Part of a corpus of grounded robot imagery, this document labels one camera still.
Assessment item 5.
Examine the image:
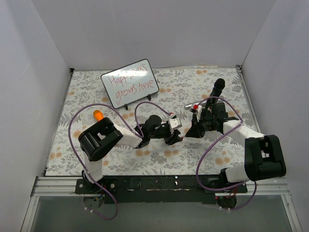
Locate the black framed whiteboard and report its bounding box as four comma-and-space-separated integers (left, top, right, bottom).
100, 59, 159, 109

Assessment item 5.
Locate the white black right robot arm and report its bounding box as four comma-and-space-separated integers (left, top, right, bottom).
185, 103, 286, 192

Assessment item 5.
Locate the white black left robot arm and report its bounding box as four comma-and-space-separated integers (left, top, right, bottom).
78, 115, 183, 193

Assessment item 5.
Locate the floral patterned table mat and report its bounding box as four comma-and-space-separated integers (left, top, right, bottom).
45, 67, 258, 176

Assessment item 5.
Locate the silver metal microphone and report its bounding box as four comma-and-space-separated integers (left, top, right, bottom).
184, 96, 224, 110

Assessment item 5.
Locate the black microphone on stand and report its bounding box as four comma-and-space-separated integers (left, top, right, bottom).
205, 78, 225, 109

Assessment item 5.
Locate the orange toy microphone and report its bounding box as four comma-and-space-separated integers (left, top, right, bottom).
93, 110, 104, 121

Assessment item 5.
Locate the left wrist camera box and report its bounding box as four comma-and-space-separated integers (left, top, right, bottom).
168, 113, 182, 130

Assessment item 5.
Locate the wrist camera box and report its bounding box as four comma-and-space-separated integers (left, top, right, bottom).
168, 113, 182, 130
190, 104, 203, 122

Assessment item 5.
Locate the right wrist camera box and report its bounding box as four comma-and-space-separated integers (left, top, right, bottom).
190, 104, 203, 122

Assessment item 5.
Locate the black front mounting rail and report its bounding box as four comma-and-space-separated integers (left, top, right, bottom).
75, 174, 247, 204

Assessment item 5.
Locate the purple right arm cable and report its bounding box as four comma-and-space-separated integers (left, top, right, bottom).
195, 96, 258, 211

